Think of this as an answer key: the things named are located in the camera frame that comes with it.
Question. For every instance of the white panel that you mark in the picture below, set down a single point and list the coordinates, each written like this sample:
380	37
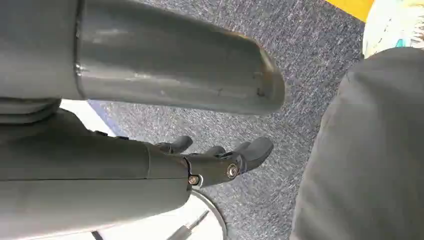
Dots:
84	114

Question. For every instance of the person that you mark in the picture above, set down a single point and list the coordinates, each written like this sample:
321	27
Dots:
371	149

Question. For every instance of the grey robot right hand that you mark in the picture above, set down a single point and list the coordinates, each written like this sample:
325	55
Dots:
99	165

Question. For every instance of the white round base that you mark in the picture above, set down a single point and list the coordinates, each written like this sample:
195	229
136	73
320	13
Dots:
202	217

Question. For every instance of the yellow floor tape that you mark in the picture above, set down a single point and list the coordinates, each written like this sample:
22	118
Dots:
354	7

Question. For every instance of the metal rod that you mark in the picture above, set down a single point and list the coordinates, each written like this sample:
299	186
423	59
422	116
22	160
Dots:
188	228

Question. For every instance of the person's white shoe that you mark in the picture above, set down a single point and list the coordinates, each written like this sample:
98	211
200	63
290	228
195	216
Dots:
387	23

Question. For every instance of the ribbed grey right arm sleeve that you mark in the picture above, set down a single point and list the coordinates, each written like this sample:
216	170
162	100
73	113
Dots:
23	111

